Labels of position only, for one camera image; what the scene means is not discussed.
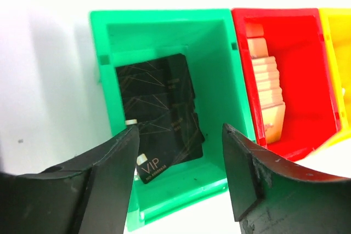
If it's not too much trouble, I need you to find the red plastic bin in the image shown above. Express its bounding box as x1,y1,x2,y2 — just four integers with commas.
231,8,342,161

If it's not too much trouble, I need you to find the yellow plastic bin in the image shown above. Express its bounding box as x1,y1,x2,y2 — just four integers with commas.
319,8,350,147

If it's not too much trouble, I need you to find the beige cards stack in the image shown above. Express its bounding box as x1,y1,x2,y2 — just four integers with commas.
245,22,286,144

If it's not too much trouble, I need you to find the black cards stack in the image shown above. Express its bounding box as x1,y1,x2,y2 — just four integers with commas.
115,53,206,169

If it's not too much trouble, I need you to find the green plastic bin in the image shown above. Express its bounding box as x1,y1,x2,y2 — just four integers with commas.
90,9,255,231

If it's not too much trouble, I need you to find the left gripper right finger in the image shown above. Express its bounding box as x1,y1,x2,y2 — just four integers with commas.
222,124,350,233

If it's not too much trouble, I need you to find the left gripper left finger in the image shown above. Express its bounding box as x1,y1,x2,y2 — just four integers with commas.
1,125,139,233

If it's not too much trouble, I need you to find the black credit card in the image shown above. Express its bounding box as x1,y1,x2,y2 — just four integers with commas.
136,144,203,184

